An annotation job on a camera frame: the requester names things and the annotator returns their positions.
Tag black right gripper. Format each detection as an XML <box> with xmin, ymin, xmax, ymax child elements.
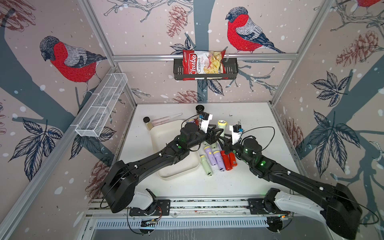
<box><xmin>217</xmin><ymin>133</ymin><xmax>254</xmax><ymax>168</ymax></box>

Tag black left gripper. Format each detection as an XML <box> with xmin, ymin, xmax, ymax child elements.
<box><xmin>186</xmin><ymin>124</ymin><xmax>224</xmax><ymax>151</ymax></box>

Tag short red flashlight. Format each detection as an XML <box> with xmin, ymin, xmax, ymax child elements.
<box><xmin>229</xmin><ymin>152</ymin><xmax>238</xmax><ymax>168</ymax></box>

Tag long red flashlight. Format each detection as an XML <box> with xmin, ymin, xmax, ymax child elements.
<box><xmin>221</xmin><ymin>151</ymin><xmax>233</xmax><ymax>171</ymax></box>

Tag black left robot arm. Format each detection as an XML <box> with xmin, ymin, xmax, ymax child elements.
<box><xmin>100</xmin><ymin>123</ymin><xmax>223</xmax><ymax>214</ymax></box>

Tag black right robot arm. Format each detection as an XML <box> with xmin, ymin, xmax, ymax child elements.
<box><xmin>220</xmin><ymin>137</ymin><xmax>363</xmax><ymax>240</ymax></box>

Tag cream plastic storage tray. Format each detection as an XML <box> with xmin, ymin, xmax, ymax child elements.
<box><xmin>150</xmin><ymin>120</ymin><xmax>201</xmax><ymax>181</ymax></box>

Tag purple flashlight right front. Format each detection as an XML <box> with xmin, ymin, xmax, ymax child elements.
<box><xmin>213</xmin><ymin>151</ymin><xmax>226</xmax><ymax>172</ymax></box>

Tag purple flashlight left front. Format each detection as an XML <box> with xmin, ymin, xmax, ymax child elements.
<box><xmin>204</xmin><ymin>146</ymin><xmax>217</xmax><ymax>166</ymax></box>

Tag large spice jar black lid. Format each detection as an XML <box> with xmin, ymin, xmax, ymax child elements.
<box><xmin>196</xmin><ymin>105</ymin><xmax>205</xmax><ymax>116</ymax></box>

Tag green flashlight front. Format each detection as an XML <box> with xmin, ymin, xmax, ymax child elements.
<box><xmin>200</xmin><ymin>155</ymin><xmax>213</xmax><ymax>177</ymax></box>

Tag small spice jar black lid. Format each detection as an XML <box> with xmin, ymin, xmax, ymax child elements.
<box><xmin>143</xmin><ymin>117</ymin><xmax>154</xmax><ymax>131</ymax></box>

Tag red cassava chips bag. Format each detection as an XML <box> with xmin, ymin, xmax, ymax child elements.
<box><xmin>183</xmin><ymin>50</ymin><xmax>226</xmax><ymax>75</ymax></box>

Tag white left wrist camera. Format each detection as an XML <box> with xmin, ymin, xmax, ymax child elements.
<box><xmin>199</xmin><ymin>112</ymin><xmax>213</xmax><ymax>133</ymax></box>

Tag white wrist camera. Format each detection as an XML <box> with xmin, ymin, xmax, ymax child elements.
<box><xmin>199</xmin><ymin>112</ymin><xmax>213</xmax><ymax>133</ymax></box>
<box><xmin>230</xmin><ymin>124</ymin><xmax>244</xmax><ymax>145</ymax></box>

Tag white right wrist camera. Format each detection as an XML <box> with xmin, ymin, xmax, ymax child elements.
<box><xmin>230</xmin><ymin>124</ymin><xmax>244</xmax><ymax>145</ymax></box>

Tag pink handled metal tongs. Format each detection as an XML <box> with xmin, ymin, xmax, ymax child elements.
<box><xmin>152</xmin><ymin>113</ymin><xmax>183</xmax><ymax>127</ymax></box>

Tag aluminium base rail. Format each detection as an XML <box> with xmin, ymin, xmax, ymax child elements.
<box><xmin>83</xmin><ymin>197</ymin><xmax>293</xmax><ymax>234</ymax></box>

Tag black wall basket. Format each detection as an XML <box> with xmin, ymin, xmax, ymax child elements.
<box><xmin>174</xmin><ymin>58</ymin><xmax>239</xmax><ymax>81</ymax></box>

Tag white wire mesh shelf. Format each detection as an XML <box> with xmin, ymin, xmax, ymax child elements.
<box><xmin>75</xmin><ymin>73</ymin><xmax>128</xmax><ymax>137</ymax></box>

